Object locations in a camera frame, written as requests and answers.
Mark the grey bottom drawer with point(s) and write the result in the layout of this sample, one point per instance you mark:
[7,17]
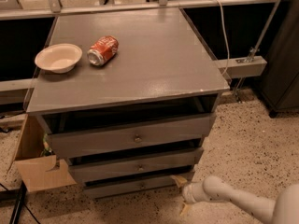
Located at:
[134,184]

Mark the grey drawer cabinet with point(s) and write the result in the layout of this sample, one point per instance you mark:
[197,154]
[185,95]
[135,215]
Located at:
[135,122]

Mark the red soda can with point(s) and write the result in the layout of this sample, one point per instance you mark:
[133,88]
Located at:
[103,50]

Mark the dark grey side cabinet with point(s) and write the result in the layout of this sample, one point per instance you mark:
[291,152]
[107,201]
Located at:
[279,85]

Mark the grey top drawer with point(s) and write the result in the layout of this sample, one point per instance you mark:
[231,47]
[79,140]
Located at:
[96,141]

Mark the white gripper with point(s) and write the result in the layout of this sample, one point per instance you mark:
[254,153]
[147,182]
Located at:
[189,192]

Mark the brown cardboard box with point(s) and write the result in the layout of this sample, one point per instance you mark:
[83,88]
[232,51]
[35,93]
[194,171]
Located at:
[37,164]

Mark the grey drawer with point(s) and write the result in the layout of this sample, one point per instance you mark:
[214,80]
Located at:
[135,166]
[96,141]
[134,184]

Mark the grey middle drawer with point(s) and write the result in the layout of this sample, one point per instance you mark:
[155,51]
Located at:
[135,166]

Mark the black stand leg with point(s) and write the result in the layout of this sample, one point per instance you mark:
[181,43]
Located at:
[18,195]

